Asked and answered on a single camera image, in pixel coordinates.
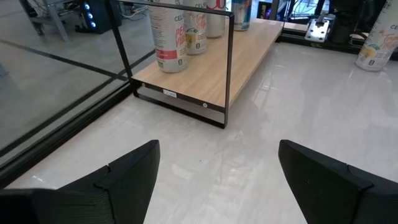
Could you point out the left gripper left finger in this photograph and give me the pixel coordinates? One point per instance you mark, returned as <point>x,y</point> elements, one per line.
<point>130,186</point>

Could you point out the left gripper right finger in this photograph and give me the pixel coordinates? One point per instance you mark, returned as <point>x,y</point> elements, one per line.
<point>329,193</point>

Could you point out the Celsius Peach Vibe can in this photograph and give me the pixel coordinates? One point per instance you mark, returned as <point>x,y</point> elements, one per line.
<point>168,37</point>

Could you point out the Celsius Tropical Vibe can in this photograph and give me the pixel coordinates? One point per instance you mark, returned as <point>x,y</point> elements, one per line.
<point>376,43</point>
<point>196,34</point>

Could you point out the silver Diet Coke can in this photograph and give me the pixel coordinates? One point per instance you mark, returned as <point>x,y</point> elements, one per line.
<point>216,21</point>

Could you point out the blue silver Red Bull can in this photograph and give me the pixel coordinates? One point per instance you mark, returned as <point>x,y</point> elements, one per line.
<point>241,15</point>

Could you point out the silver metal mounting plate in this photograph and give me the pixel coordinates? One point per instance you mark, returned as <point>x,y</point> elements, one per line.
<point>317,31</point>

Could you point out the black computer with blue lights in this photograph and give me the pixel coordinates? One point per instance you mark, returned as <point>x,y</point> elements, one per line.
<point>99,18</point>

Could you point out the grey metal stand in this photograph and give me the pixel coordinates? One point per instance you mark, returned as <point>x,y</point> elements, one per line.
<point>59,26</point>

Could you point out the black metal table frame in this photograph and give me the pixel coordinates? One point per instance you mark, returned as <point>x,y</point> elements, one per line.
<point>62,138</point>

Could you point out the wooden shelf with black frame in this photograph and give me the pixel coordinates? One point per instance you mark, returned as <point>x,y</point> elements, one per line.
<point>202,77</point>

